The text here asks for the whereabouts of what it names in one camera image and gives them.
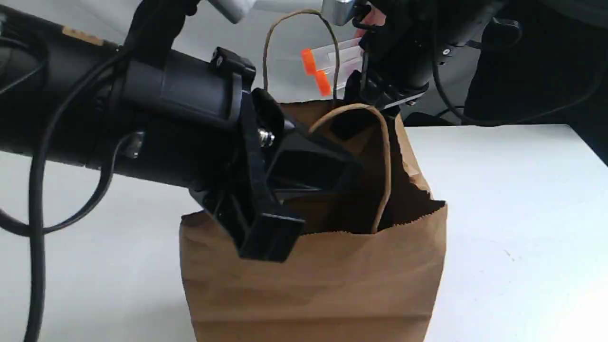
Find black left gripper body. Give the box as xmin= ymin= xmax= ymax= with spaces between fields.
xmin=190 ymin=47 xmax=362 ymax=263

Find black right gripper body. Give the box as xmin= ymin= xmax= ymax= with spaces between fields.
xmin=323 ymin=0 xmax=456 ymax=110

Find clear tube orange cap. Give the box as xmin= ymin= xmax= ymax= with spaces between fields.
xmin=301 ymin=38 xmax=364 ymax=76
xmin=313 ymin=57 xmax=363 ymax=97

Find brown paper bag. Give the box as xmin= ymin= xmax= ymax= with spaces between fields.
xmin=180 ymin=100 xmax=448 ymax=342

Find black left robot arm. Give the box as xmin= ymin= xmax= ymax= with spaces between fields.
xmin=1 ymin=0 xmax=361 ymax=262

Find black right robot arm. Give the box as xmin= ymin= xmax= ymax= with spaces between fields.
xmin=344 ymin=0 xmax=607 ymax=126

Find person's bare hand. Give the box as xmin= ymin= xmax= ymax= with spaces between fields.
xmin=352 ymin=5 xmax=386 ymax=27

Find black object behind table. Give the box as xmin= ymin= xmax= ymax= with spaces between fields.
xmin=402 ymin=112 xmax=455 ymax=126

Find black cables at right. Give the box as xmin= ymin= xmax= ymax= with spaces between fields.
xmin=430 ymin=47 xmax=608 ymax=127

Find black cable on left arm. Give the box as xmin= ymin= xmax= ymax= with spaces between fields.
xmin=0 ymin=47 xmax=143 ymax=342

